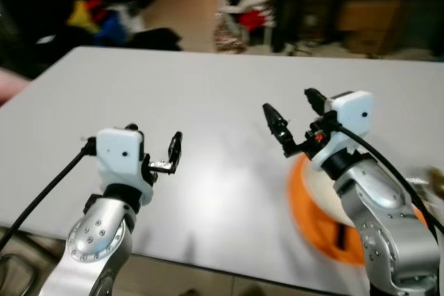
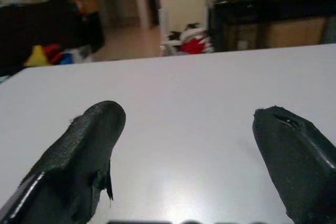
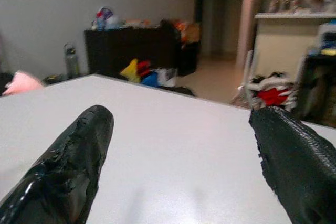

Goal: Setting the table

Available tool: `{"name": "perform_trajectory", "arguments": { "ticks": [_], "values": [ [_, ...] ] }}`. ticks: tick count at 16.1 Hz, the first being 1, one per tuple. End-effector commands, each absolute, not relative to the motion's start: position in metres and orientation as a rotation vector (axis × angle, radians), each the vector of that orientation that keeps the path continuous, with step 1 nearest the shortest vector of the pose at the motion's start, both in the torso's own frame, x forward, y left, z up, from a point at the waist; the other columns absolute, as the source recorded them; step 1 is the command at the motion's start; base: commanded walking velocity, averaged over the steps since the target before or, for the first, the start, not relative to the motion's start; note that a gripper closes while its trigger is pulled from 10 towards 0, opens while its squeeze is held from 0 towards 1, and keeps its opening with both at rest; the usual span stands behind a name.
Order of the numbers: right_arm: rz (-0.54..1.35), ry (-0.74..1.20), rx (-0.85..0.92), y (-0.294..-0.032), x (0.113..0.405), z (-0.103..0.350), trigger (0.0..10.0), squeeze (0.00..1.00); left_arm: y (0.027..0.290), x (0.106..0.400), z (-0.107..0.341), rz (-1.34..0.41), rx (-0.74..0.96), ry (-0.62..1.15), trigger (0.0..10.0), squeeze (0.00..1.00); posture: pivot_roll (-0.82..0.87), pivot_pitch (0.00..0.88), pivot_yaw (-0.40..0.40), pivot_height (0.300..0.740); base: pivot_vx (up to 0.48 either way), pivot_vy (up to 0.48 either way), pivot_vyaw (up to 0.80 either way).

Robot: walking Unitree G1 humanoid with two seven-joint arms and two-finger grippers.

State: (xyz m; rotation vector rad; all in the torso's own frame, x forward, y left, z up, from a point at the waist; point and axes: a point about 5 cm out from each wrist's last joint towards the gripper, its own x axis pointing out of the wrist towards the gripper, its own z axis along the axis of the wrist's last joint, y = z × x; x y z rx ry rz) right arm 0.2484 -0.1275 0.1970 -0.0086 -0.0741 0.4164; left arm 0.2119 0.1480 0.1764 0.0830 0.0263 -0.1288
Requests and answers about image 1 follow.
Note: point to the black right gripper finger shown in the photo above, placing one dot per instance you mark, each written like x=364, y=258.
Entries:
x=279, y=128
x=316, y=100

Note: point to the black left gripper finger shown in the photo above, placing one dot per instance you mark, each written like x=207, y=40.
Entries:
x=132, y=128
x=175, y=152

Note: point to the white bowl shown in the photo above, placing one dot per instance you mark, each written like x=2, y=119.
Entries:
x=322, y=192

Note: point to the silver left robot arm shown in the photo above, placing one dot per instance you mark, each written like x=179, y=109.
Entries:
x=97, y=240

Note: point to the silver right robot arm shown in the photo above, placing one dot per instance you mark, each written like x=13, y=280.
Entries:
x=388, y=240

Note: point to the small printed cardboard box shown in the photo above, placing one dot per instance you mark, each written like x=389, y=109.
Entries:
x=371, y=43

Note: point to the dark brown box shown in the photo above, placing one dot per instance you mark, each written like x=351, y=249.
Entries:
x=318, y=19

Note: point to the orange plate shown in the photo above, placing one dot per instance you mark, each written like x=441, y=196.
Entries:
x=312, y=230

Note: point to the black cloth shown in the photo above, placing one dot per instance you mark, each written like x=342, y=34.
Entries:
x=156, y=39

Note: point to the blue bag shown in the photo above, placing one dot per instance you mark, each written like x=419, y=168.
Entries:
x=111, y=31

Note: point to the short black strip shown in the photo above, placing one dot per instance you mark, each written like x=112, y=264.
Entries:
x=340, y=237

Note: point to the large brown cardboard box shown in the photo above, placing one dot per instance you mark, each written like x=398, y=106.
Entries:
x=371, y=15

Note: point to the red clothing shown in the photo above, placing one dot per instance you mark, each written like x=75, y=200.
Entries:
x=255, y=19

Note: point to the leopard pattern bag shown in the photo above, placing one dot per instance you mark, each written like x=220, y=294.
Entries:
x=229, y=38

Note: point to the gold spoon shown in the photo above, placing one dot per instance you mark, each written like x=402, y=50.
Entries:
x=436, y=179

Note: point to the white plastic bag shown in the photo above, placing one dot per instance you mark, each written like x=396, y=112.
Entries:
x=128, y=17

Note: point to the silver fork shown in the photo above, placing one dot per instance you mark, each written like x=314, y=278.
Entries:
x=418, y=184

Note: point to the yellow cloth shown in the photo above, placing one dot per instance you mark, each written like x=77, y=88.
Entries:
x=82, y=17

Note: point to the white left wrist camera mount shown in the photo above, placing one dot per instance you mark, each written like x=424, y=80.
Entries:
x=118, y=154

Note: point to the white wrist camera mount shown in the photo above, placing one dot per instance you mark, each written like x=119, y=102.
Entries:
x=350, y=119
x=118, y=154

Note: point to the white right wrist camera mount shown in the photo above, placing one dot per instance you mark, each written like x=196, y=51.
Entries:
x=350, y=119

